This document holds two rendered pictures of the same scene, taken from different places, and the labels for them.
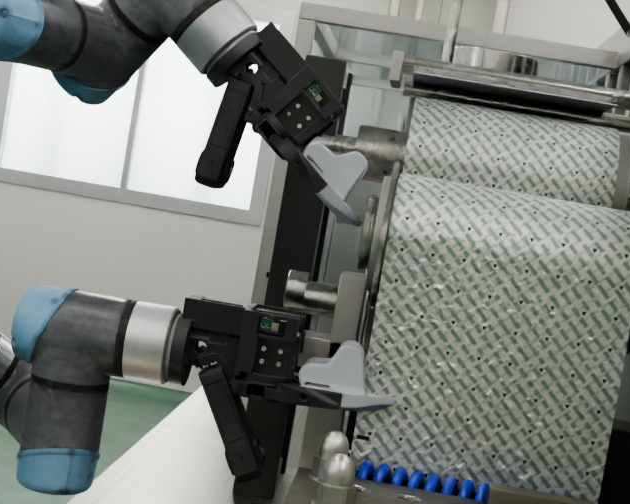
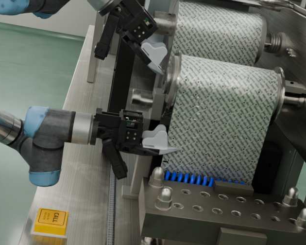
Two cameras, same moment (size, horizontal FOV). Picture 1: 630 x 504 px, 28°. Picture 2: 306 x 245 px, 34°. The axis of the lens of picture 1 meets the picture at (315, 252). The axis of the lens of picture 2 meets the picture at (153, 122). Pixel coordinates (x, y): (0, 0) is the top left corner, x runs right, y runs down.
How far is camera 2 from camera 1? 36 cm
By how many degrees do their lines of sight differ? 21
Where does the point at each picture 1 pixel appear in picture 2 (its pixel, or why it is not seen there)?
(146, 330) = (81, 128)
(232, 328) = (115, 124)
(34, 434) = (36, 166)
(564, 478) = (240, 173)
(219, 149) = (105, 44)
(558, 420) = (240, 154)
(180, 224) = not seen: outside the picture
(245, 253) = not seen: outside the picture
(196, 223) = not seen: outside the picture
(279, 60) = (130, 7)
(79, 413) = (54, 158)
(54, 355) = (43, 138)
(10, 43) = (16, 11)
